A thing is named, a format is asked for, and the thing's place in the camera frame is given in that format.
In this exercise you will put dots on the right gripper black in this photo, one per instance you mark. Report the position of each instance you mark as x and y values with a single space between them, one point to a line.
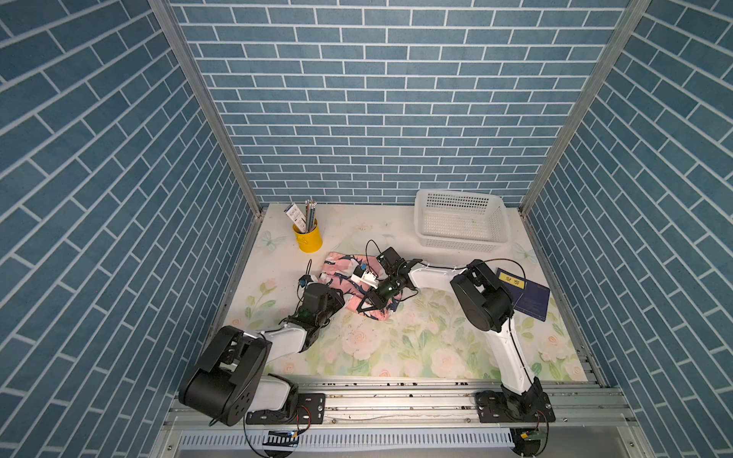
375 301

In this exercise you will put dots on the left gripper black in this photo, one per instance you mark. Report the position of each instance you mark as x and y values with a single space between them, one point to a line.
333 298

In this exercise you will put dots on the pink shark print shorts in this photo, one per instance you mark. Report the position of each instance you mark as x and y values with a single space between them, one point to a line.
337 273

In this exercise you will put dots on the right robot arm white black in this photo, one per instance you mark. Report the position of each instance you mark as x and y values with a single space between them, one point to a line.
486 303

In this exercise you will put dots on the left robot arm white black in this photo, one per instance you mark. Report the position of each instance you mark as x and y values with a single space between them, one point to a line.
228 382

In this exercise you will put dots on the yellow pen cup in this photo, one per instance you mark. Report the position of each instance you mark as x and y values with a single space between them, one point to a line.
310 242

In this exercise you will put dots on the floral table mat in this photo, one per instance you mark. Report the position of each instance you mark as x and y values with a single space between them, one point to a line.
428 336

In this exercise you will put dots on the white paper card in cup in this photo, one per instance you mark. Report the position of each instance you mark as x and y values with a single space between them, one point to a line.
297 217

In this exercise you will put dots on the pens in cup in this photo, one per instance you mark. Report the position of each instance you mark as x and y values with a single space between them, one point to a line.
311 209

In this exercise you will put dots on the white plastic mesh basket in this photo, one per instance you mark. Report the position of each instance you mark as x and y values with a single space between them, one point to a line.
461 221

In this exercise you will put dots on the dark blue booklet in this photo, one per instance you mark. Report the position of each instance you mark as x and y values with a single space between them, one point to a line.
529 298

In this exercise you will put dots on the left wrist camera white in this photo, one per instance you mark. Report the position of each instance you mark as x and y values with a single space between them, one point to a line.
305 280

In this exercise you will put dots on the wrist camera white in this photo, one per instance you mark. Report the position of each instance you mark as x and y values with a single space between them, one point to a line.
305 280
362 275

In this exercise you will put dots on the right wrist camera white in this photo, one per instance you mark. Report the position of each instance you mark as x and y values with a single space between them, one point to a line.
362 275

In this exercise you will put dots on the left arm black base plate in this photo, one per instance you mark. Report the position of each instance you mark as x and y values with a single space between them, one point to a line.
304 409

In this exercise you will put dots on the aluminium mounting rail frame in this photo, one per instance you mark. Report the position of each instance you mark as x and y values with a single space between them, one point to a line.
591 420

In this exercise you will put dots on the white slotted cable duct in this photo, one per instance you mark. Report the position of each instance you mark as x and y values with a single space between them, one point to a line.
346 440

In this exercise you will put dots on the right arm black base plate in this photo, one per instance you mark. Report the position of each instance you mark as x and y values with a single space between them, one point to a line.
505 406

